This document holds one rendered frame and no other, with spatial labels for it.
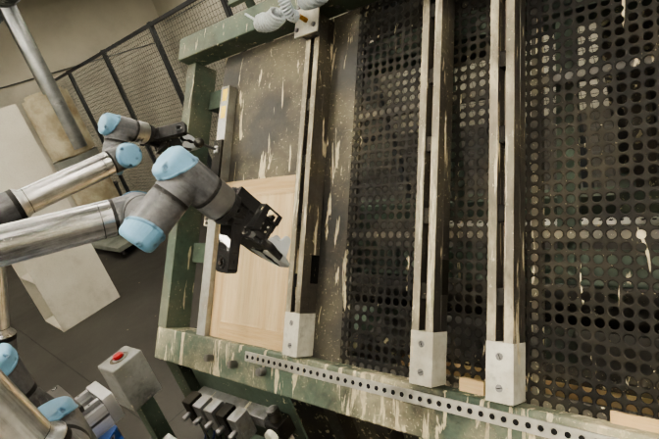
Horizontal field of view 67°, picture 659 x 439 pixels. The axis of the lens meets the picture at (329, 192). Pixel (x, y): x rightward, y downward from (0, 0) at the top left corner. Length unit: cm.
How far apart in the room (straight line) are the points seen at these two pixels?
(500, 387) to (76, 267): 462
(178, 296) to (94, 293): 337
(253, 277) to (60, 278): 373
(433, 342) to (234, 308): 81
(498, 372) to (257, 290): 87
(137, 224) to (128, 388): 115
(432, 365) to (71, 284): 446
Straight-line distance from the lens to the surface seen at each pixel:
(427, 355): 126
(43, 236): 104
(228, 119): 199
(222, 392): 189
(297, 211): 154
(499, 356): 118
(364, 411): 141
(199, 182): 95
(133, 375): 201
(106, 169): 160
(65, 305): 539
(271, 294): 168
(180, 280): 212
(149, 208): 94
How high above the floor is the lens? 175
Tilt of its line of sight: 17 degrees down
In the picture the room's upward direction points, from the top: 20 degrees counter-clockwise
